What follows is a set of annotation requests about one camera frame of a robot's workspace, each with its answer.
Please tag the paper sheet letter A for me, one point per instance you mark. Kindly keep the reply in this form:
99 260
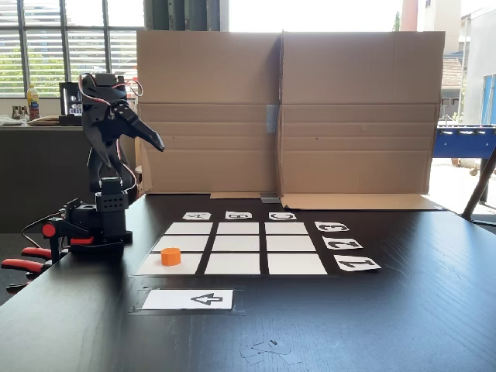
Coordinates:
197 216

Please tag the brown cardboard box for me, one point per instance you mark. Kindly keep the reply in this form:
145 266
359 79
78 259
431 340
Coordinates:
217 97
360 116

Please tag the white nine-square grid sheet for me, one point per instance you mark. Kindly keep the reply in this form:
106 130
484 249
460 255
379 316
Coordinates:
234 248

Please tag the grey sideboard counter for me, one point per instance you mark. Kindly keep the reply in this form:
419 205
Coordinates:
31 174

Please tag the paper sheet number 2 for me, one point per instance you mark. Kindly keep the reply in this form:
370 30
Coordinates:
342 243

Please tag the paper sheet letter C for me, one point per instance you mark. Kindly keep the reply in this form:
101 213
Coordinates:
282 216

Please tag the paper sheet number 3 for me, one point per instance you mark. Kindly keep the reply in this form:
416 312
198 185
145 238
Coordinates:
331 227

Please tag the white arrow paper sheet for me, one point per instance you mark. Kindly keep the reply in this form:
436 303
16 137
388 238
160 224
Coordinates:
193 300

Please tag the grey duct tape strip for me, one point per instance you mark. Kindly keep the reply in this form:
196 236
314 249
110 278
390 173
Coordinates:
269 200

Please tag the round orange token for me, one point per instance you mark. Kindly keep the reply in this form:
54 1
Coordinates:
171 257

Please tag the black mini fridge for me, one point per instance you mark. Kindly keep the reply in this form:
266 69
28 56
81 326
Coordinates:
69 102

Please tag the blue foosball table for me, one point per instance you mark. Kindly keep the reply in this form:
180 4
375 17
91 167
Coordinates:
465 141

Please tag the grey metal table leg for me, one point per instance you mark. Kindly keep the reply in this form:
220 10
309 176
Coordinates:
478 186

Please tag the black red screw clamp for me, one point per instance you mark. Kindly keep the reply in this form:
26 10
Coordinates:
48 231

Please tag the paper sheet number 1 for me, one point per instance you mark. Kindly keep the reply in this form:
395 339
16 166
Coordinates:
356 263

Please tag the yellow drink bottle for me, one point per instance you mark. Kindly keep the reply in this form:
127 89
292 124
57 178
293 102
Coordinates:
33 102

